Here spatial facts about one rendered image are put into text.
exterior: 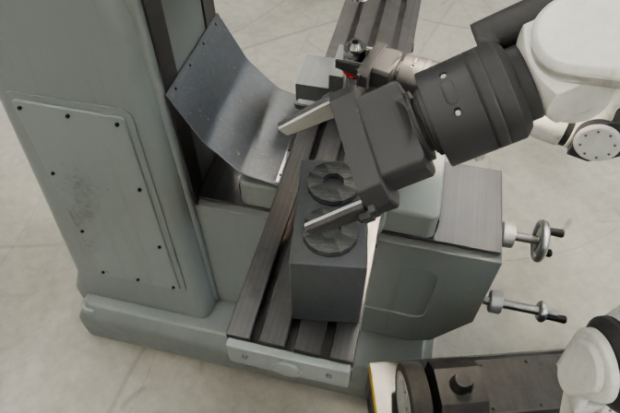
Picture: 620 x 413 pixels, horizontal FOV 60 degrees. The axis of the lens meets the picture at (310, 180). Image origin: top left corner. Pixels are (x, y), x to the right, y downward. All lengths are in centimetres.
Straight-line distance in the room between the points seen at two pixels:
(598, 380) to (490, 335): 119
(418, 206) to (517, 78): 87
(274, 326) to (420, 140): 60
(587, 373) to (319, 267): 44
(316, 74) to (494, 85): 93
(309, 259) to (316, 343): 19
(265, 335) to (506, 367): 64
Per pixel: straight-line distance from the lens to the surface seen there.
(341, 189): 90
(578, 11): 45
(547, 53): 44
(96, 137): 130
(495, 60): 45
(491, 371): 139
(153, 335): 194
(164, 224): 147
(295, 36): 325
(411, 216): 129
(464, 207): 144
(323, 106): 51
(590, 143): 108
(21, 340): 225
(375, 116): 48
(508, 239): 152
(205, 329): 183
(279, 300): 101
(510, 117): 45
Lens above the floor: 183
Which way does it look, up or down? 49 degrees down
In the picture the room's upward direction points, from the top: straight up
